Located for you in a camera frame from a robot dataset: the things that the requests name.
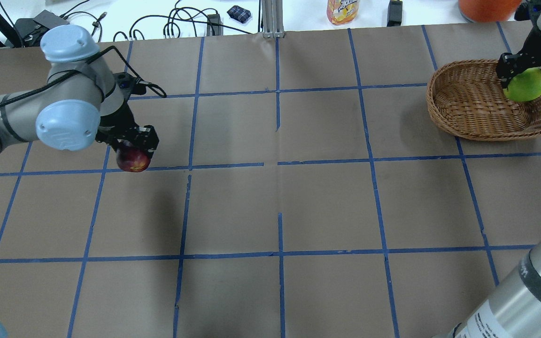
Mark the dark red apple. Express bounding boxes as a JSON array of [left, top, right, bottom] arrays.
[[116, 143, 151, 173]]

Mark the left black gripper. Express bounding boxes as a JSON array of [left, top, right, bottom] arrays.
[[95, 71, 160, 158]]

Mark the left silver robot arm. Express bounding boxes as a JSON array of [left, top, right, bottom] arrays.
[[0, 25, 167, 173]]

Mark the aluminium frame post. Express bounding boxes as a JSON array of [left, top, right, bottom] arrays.
[[260, 0, 285, 38]]

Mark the black cables bundle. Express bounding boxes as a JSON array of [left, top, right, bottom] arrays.
[[59, 0, 262, 43]]

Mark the green apple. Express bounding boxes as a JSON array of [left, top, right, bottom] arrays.
[[503, 67, 541, 102]]

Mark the grey hub box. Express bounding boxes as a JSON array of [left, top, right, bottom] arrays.
[[32, 9, 69, 34]]

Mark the woven wicker basket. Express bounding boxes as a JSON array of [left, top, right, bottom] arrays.
[[426, 59, 541, 142]]

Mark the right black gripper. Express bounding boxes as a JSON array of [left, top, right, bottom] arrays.
[[495, 28, 541, 89]]

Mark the black power brick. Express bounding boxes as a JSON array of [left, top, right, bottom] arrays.
[[386, 0, 403, 26]]

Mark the dark blue checkered pouch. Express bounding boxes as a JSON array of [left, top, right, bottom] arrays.
[[227, 6, 253, 24]]

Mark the orange round container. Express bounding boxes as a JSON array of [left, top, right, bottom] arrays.
[[458, 0, 521, 22]]

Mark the orange drink bottle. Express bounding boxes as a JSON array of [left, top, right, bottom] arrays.
[[326, 0, 360, 25]]

